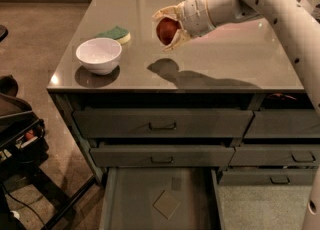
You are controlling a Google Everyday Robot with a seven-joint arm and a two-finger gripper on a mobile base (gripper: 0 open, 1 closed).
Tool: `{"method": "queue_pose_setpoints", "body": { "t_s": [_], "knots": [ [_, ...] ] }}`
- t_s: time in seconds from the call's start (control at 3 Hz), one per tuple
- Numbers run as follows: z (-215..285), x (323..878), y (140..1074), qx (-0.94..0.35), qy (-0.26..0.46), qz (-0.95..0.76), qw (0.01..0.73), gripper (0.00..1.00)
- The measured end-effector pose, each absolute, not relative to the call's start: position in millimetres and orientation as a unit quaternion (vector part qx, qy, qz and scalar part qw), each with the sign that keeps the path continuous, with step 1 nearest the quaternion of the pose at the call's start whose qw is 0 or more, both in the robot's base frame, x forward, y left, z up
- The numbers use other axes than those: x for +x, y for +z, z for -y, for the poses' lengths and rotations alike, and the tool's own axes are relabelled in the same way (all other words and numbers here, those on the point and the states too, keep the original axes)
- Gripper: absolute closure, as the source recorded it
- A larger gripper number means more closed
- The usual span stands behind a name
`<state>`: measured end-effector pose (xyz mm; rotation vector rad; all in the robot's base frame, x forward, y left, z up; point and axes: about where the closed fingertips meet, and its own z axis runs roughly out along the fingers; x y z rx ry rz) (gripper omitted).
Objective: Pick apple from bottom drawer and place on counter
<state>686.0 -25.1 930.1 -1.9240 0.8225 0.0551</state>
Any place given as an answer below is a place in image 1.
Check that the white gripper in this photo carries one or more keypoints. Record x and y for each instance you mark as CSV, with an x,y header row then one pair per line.
x,y
196,15

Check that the red apple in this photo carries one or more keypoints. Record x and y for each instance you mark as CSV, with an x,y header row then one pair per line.
x,y
166,30

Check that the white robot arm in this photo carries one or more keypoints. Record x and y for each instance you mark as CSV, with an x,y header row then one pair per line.
x,y
291,20

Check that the grey drawer cabinet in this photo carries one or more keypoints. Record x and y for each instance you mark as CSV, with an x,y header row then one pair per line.
x,y
237,67

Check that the top left drawer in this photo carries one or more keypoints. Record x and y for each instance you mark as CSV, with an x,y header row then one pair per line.
x,y
162,123

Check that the middle left drawer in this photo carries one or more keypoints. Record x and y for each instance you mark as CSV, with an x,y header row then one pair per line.
x,y
161,155

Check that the top right drawer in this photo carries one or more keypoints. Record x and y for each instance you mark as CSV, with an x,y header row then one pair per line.
x,y
284,124

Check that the bottom right drawer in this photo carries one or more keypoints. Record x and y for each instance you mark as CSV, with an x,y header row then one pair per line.
x,y
268,177

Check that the middle right drawer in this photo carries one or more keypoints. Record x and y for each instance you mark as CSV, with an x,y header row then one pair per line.
x,y
276,155

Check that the open bottom left drawer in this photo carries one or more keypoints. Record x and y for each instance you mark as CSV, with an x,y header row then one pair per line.
x,y
131,192

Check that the square tag in drawer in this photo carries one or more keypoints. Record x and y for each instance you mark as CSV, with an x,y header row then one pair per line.
x,y
166,204

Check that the green yellow sponge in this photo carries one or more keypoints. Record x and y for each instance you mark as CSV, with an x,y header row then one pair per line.
x,y
117,33

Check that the white ceramic bowl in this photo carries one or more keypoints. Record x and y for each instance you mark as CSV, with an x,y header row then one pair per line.
x,y
99,55

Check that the black cart with items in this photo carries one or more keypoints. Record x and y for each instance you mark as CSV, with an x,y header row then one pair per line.
x,y
21,144

